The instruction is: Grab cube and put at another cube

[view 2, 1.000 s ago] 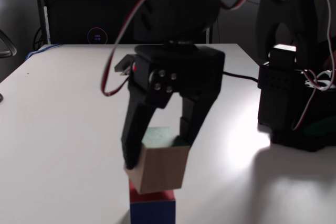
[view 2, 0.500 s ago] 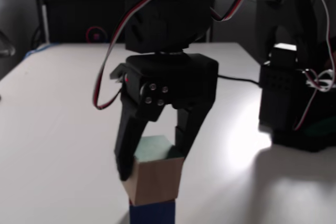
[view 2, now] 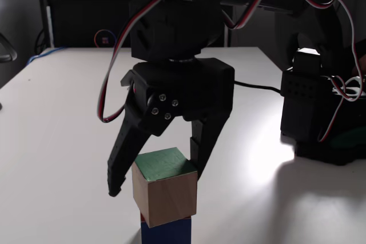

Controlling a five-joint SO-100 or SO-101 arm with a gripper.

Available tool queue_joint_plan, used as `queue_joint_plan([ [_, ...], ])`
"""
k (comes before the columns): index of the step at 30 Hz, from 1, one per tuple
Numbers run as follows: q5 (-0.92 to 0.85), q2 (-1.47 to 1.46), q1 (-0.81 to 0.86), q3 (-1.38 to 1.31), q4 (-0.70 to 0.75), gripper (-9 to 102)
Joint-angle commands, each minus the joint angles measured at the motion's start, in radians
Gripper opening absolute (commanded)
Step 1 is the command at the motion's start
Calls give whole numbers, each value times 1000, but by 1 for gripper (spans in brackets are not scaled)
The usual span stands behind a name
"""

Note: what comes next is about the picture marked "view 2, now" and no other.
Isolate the round sticker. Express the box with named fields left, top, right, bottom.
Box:
left=94, top=29, right=117, bottom=48

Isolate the black power cable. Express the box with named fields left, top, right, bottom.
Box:
left=233, top=81, right=283, bottom=94

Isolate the cube with red top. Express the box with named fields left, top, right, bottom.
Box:
left=139, top=214, right=192, bottom=244

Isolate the person's hand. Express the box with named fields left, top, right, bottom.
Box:
left=352, top=54, right=366, bottom=78

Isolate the red white black servo cable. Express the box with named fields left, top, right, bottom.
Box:
left=317, top=0, right=366, bottom=143
left=97, top=0, right=167, bottom=124
left=222, top=0, right=337, bottom=31

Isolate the wooden cube with green top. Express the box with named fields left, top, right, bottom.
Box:
left=131, top=146, right=198, bottom=228

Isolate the blue cable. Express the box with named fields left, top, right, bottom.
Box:
left=26, top=46, right=67, bottom=65

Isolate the black armrest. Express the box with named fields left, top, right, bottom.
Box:
left=0, top=32, right=18, bottom=62

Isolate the black cabinet with white frame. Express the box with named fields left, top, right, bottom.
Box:
left=37, top=0, right=230, bottom=49

